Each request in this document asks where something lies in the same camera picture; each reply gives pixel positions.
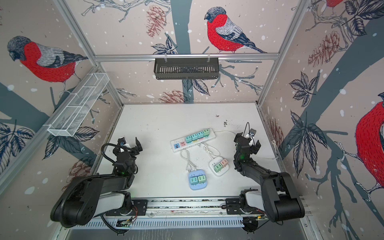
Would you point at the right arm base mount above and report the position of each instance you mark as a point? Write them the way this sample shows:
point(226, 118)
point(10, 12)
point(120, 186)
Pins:
point(235, 206)

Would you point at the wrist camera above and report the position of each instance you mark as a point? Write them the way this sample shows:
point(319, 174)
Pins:
point(251, 134)
point(122, 142)

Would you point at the blue square socket hub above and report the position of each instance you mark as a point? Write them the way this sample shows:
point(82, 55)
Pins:
point(198, 186)

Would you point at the white square socket hub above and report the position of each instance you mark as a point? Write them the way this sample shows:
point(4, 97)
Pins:
point(216, 161)

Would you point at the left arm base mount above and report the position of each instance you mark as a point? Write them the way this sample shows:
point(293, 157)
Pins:
point(138, 207)

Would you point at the pink plug adapter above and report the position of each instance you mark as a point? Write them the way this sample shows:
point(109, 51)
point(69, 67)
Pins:
point(224, 163)

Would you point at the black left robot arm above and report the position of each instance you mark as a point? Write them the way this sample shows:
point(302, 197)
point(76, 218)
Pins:
point(94, 195)

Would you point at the white wire mesh shelf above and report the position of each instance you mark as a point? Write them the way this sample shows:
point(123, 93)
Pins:
point(81, 102)

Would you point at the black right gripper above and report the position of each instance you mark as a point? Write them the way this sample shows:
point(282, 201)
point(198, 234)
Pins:
point(255, 149)

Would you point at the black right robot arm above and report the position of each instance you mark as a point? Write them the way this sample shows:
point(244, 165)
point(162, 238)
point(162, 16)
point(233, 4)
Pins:
point(278, 197)

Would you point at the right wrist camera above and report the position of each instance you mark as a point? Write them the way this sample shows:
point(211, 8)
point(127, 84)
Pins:
point(251, 134)

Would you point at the white multicolour power strip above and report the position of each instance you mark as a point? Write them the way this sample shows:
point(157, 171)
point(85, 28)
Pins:
point(180, 144)

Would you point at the black hanging wire basket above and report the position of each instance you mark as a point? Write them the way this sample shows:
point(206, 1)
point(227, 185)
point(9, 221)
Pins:
point(187, 69)

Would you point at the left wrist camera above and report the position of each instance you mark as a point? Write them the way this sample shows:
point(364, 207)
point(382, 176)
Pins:
point(122, 142)

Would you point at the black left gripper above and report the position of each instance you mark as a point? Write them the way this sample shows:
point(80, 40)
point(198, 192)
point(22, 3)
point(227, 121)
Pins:
point(139, 147)

